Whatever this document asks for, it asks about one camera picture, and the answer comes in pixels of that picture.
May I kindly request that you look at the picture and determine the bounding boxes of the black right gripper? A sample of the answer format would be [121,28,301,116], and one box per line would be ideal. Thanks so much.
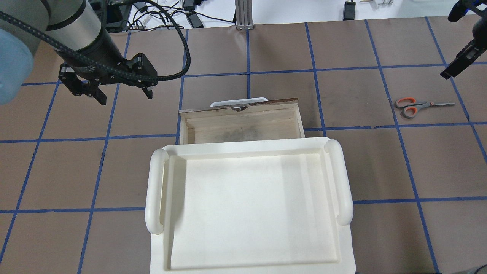
[440,39,487,80]

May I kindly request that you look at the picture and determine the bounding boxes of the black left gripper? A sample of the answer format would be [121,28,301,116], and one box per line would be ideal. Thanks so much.
[59,53,157,106]

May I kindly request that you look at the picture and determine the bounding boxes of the orange grey scissors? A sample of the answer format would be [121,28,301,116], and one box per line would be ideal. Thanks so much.
[394,97,456,119]

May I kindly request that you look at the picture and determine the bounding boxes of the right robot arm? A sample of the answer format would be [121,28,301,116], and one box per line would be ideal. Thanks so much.
[440,0,487,80]

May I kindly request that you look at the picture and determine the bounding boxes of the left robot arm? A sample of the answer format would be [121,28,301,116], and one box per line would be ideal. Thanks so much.
[1,0,157,105]

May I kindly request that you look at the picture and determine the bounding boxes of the black power adapter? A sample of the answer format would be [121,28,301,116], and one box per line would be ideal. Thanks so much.
[342,0,356,21]

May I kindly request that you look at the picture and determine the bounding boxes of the white plastic tray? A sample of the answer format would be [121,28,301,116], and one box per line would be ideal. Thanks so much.
[145,137,356,274]

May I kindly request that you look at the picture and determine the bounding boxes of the black braided cable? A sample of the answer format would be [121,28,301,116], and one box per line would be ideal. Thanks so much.
[0,0,191,81]

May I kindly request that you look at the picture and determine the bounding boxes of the aluminium frame post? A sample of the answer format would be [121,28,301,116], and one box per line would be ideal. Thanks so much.
[235,0,255,31]

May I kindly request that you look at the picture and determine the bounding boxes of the wooden drawer with white handle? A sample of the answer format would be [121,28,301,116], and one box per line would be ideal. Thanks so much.
[179,98,305,145]

